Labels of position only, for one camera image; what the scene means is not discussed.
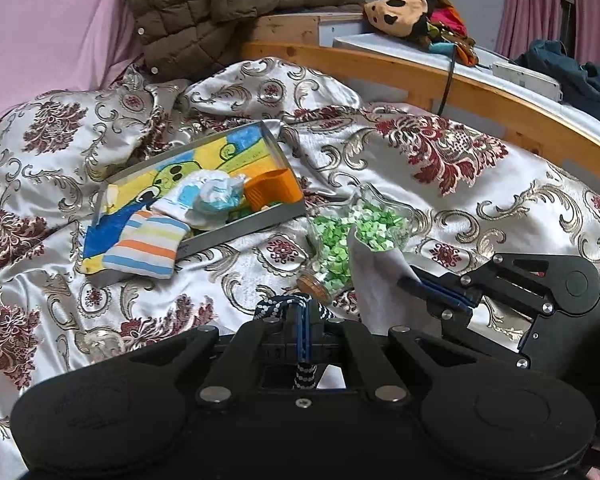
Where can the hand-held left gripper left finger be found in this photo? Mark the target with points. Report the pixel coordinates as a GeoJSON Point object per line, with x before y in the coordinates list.
{"type": "Point", "coordinates": [250, 345]}

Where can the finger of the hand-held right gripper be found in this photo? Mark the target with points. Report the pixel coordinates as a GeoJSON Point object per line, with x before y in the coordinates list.
{"type": "Point", "coordinates": [480, 325]}
{"type": "Point", "coordinates": [485, 280]}

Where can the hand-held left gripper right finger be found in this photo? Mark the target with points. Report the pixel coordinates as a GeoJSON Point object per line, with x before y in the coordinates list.
{"type": "Point", "coordinates": [355, 345]}

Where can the grey beige cloth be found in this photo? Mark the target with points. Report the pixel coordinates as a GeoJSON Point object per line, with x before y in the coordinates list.
{"type": "Point", "coordinates": [380, 280]}

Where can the grey metal tray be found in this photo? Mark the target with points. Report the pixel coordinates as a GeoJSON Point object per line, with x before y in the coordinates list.
{"type": "Point", "coordinates": [260, 222]}

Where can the striped pastel cloth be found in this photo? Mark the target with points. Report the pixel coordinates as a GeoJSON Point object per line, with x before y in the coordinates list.
{"type": "Point", "coordinates": [140, 247]}

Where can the blue white tissue pack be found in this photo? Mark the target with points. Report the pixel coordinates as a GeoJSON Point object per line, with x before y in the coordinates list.
{"type": "Point", "coordinates": [215, 195]}

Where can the white quilted cloth blue print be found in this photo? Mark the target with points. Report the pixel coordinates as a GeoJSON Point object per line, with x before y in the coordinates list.
{"type": "Point", "coordinates": [180, 205]}

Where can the orange plastic cup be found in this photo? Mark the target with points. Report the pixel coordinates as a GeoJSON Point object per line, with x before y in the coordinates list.
{"type": "Point", "coordinates": [272, 187]}

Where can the floral satin blanket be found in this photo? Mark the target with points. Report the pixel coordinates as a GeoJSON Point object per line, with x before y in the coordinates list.
{"type": "Point", "coordinates": [480, 200]}

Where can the glass jar of green stars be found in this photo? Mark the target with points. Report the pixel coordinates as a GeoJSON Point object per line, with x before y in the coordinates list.
{"type": "Point", "coordinates": [340, 240]}

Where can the white flat box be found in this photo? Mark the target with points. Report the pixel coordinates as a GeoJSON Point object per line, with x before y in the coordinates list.
{"type": "Point", "coordinates": [525, 77]}

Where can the dark teal clothing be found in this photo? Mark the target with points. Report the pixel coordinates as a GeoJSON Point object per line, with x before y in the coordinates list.
{"type": "Point", "coordinates": [580, 85]}

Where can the pink curtain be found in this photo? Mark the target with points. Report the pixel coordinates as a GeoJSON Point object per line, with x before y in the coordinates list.
{"type": "Point", "coordinates": [530, 5]}

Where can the brown plush toy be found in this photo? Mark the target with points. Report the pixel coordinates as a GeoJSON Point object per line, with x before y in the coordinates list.
{"type": "Point", "coordinates": [395, 10]}

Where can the floral satin pillow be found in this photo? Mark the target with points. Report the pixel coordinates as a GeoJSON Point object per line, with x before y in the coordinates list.
{"type": "Point", "coordinates": [55, 125]}

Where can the light plywood box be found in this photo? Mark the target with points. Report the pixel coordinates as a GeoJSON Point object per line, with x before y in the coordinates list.
{"type": "Point", "coordinates": [285, 27]}

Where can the brown puffer jacket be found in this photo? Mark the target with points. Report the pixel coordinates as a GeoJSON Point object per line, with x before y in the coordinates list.
{"type": "Point", "coordinates": [205, 10]}

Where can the pink sheet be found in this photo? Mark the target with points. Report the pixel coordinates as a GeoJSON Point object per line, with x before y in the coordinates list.
{"type": "Point", "coordinates": [40, 35]}

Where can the wooden bed frame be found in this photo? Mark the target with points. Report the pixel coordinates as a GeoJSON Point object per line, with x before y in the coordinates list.
{"type": "Point", "coordinates": [380, 45]}
{"type": "Point", "coordinates": [380, 67]}

